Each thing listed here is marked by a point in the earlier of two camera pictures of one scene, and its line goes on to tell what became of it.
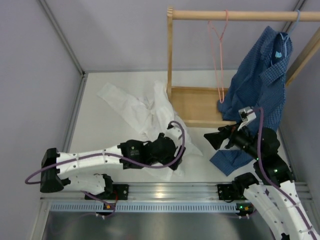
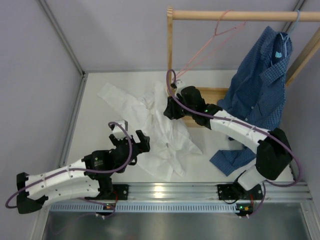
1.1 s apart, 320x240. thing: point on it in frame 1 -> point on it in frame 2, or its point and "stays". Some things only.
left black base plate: x=119 y=192 stays
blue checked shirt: x=258 y=83 stays
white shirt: x=151 y=110 stays
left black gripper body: x=166 y=160 -> x=122 y=171
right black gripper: x=217 y=138 -> x=170 y=112
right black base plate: x=228 y=192 stays
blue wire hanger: x=289 y=34 stays
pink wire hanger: x=220 y=37 -> x=215 y=35
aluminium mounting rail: x=160 y=192 stays
